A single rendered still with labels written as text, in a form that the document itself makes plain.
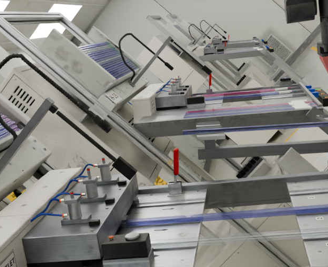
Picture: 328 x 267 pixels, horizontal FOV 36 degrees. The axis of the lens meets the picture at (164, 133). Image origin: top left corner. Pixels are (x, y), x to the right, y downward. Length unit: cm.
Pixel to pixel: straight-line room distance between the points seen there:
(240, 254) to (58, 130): 88
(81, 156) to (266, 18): 674
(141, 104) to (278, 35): 653
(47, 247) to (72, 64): 130
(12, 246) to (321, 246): 50
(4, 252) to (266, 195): 61
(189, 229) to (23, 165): 41
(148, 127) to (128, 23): 681
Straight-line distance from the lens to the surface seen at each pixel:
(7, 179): 109
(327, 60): 115
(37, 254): 92
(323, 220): 97
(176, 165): 115
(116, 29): 877
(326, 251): 86
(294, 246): 210
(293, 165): 144
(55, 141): 208
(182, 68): 550
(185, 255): 88
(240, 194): 119
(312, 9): 113
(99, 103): 195
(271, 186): 119
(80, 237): 88
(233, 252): 211
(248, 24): 854
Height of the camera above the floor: 117
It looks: 2 degrees down
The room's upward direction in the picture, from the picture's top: 50 degrees counter-clockwise
